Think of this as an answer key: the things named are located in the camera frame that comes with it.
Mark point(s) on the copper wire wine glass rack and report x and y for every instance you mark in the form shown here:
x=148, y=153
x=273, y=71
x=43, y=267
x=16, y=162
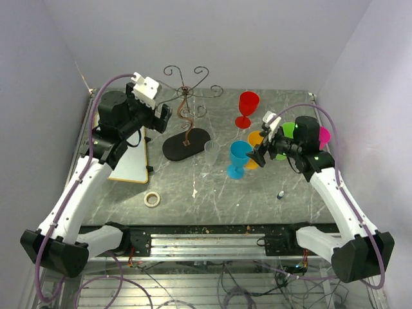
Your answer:
x=191, y=140

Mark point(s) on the blue plastic wine glass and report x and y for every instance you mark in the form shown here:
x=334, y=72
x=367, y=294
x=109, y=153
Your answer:
x=238, y=159

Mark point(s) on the masking tape roll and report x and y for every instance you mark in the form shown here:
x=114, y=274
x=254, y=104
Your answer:
x=152, y=199

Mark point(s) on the red plastic wine glass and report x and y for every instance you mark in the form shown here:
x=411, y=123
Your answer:
x=248, y=103

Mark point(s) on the orange plastic wine glass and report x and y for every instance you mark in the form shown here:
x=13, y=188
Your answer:
x=254, y=139

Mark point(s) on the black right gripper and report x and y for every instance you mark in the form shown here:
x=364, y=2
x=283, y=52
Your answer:
x=257, y=154

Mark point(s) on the aluminium mounting rail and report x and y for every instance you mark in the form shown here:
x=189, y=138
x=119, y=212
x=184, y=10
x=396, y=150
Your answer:
x=215, y=242

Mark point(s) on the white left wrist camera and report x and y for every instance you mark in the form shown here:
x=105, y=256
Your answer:
x=145, y=89

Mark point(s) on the green plastic wine glass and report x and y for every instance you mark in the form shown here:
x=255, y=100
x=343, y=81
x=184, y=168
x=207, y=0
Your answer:
x=288, y=129

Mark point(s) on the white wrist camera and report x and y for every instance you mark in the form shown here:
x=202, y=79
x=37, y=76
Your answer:
x=270, y=124
x=145, y=89

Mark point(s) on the clear wine glass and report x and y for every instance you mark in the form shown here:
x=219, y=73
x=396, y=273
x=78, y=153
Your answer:
x=211, y=151

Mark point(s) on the pink plastic wine glass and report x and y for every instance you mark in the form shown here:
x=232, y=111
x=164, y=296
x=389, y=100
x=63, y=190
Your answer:
x=324, y=137

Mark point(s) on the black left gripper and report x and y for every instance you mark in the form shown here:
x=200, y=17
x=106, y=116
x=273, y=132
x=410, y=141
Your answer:
x=158, y=123

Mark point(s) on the yellow-framed whiteboard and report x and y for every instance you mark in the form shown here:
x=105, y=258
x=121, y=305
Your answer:
x=132, y=167

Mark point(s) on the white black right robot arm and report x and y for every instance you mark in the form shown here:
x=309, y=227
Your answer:
x=361, y=251

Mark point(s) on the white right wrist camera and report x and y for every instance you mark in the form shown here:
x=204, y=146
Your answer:
x=270, y=124

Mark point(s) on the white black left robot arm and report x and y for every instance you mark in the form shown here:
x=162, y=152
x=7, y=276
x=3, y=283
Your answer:
x=57, y=243

